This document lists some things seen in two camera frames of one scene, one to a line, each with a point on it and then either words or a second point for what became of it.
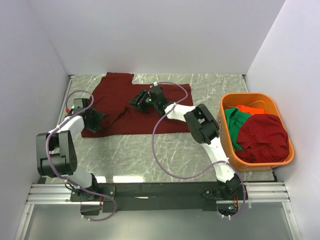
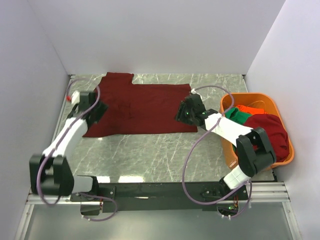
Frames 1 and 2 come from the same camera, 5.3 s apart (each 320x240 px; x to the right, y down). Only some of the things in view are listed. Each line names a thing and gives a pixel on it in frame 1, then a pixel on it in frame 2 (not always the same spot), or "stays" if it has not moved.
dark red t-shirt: x=112 y=95 stays
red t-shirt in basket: x=263 y=138 stays
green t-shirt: x=235 y=119 stays
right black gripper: x=140 y=106 -> x=180 y=116
